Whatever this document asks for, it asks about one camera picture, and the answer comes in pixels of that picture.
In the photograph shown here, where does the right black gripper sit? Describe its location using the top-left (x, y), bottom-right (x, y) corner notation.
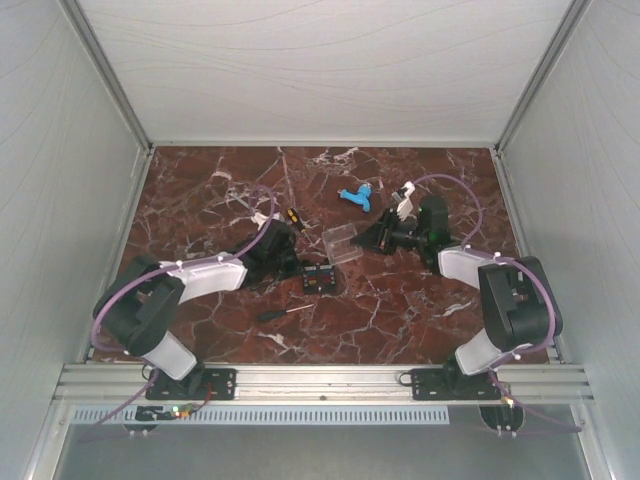
top-left (350, 208), bottom-right (427, 255)

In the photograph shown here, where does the clear fuse box lid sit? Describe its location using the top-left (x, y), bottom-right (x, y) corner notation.
top-left (322, 223), bottom-right (363, 265)

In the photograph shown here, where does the black fuse box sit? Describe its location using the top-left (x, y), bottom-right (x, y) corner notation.
top-left (302, 264), bottom-right (337, 295)

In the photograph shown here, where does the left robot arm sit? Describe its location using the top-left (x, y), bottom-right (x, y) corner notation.
top-left (92, 219), bottom-right (300, 398)

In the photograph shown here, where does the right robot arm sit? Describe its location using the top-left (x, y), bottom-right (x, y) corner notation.
top-left (350, 196), bottom-right (563, 400)

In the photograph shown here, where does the blue plastic faucet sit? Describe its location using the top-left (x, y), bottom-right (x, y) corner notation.
top-left (338, 183), bottom-right (372, 213)

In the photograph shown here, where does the yellow black screwdriver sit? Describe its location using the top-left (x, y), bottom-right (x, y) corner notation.
top-left (286, 208), bottom-right (315, 247)

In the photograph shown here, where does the silver wrench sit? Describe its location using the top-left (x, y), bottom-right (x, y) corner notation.
top-left (227, 189), bottom-right (252, 211)

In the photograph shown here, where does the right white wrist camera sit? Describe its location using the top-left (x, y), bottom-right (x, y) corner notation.
top-left (392, 181), bottom-right (415, 221)

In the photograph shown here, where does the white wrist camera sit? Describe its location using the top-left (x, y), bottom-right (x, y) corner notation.
top-left (251, 212), bottom-right (269, 228)
top-left (392, 181), bottom-right (415, 221)

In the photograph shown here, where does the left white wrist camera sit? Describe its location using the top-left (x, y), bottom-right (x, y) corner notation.
top-left (251, 212), bottom-right (269, 228)

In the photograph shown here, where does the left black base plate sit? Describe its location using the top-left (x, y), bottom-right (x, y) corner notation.
top-left (145, 365), bottom-right (237, 401)

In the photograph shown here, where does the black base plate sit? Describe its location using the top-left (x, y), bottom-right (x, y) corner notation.
top-left (145, 365), bottom-right (237, 401)
top-left (409, 364), bottom-right (502, 401)

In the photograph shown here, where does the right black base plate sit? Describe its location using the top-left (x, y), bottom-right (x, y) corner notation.
top-left (409, 364), bottom-right (502, 401)

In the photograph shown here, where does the slotted grey cable duct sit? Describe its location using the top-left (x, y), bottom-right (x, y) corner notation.
top-left (68, 404), bottom-right (450, 427)

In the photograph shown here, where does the aluminium front rail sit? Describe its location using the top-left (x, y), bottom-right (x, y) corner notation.
top-left (53, 363), bottom-right (595, 405)

